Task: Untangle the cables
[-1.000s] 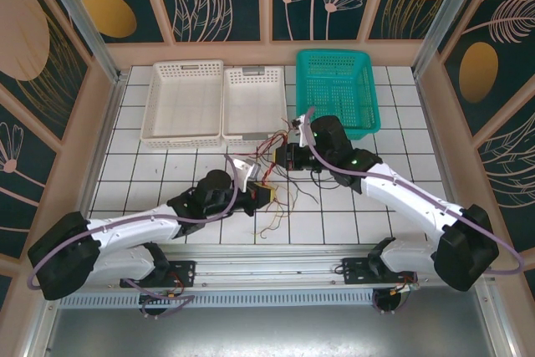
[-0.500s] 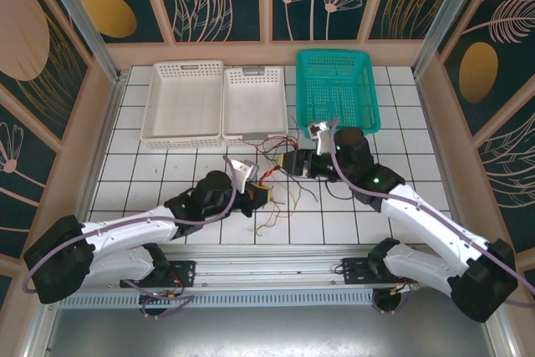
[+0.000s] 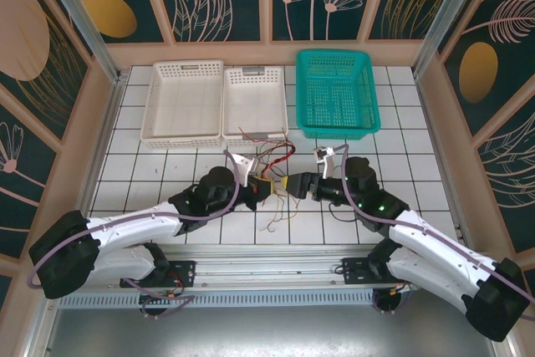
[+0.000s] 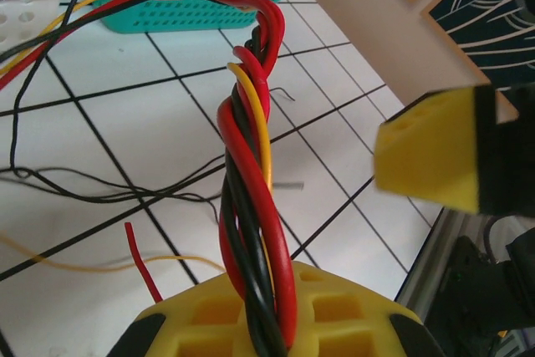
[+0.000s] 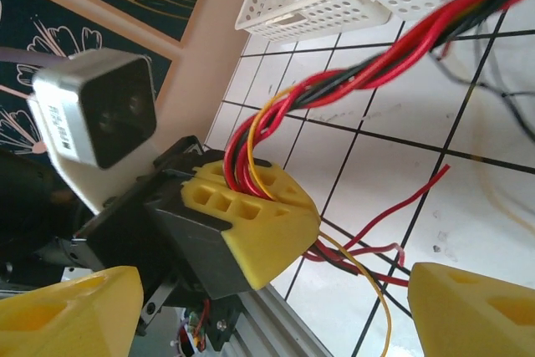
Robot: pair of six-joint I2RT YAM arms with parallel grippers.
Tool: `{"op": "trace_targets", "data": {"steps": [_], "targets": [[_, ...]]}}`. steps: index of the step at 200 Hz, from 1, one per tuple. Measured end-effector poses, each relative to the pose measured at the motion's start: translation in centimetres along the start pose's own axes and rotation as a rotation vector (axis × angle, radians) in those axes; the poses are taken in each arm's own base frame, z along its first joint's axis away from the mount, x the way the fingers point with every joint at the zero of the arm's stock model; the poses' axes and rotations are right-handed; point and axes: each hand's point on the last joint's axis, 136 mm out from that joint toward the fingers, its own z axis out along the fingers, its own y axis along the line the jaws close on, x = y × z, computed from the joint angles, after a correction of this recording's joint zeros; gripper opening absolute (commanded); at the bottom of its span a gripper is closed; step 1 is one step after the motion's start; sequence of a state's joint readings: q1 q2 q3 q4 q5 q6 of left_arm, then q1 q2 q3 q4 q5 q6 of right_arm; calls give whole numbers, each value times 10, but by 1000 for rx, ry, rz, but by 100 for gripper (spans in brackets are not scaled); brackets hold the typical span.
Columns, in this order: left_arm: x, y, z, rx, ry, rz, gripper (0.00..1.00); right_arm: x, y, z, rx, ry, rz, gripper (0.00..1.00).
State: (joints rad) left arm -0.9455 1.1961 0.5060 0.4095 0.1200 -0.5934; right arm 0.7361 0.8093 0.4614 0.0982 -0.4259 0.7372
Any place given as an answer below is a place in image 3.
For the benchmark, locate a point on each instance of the teal perforated plastic basket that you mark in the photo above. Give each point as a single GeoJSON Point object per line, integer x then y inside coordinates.
{"type": "Point", "coordinates": [334, 98]}

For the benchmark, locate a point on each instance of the aluminium side rail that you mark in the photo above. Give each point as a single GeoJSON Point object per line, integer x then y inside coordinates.
{"type": "Point", "coordinates": [441, 156]}
{"type": "Point", "coordinates": [102, 156]}

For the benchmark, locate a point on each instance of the large white perforated basket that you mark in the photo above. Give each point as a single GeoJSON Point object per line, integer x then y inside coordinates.
{"type": "Point", "coordinates": [184, 102]}

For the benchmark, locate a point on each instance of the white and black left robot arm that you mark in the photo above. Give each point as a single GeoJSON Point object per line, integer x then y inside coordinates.
{"type": "Point", "coordinates": [125, 227]}

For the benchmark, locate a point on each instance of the small white perforated basket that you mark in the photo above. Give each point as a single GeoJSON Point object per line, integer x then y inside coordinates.
{"type": "Point", "coordinates": [255, 102]}

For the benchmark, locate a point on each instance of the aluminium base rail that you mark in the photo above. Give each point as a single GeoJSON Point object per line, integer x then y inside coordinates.
{"type": "Point", "coordinates": [267, 267]}

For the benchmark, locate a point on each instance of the aluminium frame post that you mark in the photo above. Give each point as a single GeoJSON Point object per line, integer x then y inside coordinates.
{"type": "Point", "coordinates": [78, 14]}
{"type": "Point", "coordinates": [452, 14]}

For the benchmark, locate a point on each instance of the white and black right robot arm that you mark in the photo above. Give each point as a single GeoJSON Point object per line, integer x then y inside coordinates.
{"type": "Point", "coordinates": [439, 244]}

